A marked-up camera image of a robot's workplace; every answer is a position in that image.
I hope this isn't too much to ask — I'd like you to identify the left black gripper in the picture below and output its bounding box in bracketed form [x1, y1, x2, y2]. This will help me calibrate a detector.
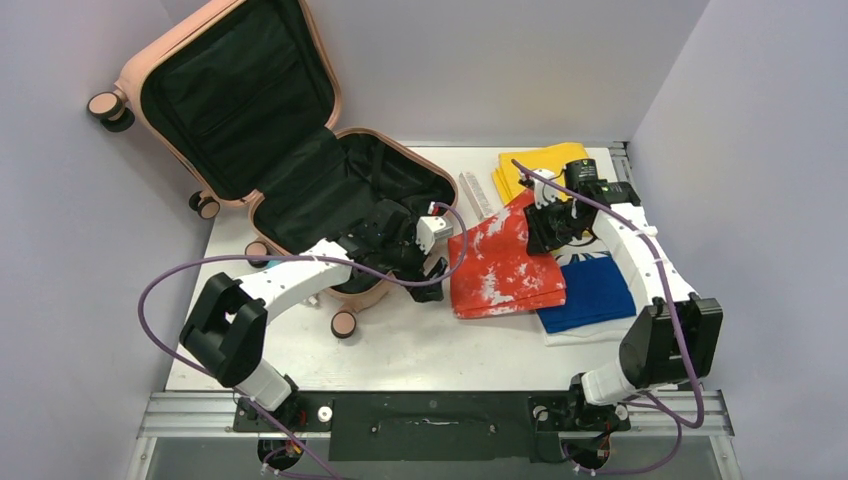
[378, 224, 446, 302]

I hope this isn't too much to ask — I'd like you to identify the red white tie-dye cloth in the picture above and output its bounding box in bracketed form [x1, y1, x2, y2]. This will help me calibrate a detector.
[447, 191, 566, 320]

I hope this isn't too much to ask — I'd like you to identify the yellow cloth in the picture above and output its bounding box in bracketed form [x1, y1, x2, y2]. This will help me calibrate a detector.
[492, 142, 589, 205]

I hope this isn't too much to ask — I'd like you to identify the pink hard-shell suitcase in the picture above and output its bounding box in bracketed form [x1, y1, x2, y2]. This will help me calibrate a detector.
[87, 1, 457, 335]

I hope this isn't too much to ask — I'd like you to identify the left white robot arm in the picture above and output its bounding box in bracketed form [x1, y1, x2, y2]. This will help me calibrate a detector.
[180, 200, 453, 430]

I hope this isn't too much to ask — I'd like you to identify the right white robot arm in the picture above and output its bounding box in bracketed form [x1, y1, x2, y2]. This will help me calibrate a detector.
[518, 159, 724, 428]

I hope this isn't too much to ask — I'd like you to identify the white printed folded cloth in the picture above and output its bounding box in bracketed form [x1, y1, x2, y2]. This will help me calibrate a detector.
[544, 245, 636, 347]

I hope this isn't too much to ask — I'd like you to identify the white toothpaste box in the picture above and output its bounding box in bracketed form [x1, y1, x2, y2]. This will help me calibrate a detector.
[459, 171, 495, 221]

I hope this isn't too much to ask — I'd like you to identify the blue folded cloth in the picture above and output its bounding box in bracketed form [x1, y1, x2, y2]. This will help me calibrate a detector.
[537, 256, 636, 334]

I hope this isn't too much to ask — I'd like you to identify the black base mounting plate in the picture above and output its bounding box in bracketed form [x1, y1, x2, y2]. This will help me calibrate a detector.
[273, 390, 631, 462]

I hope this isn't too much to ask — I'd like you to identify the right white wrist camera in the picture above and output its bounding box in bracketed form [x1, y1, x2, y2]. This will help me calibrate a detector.
[530, 169, 562, 210]

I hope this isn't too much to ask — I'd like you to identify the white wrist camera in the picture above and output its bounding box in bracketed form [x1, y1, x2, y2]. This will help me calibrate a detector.
[415, 216, 453, 255]
[530, 169, 562, 210]

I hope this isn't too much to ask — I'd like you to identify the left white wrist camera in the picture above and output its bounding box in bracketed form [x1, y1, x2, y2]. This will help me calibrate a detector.
[415, 216, 453, 255]

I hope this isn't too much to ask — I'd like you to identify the aluminium frame rail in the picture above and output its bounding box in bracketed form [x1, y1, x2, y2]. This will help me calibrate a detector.
[128, 391, 742, 479]

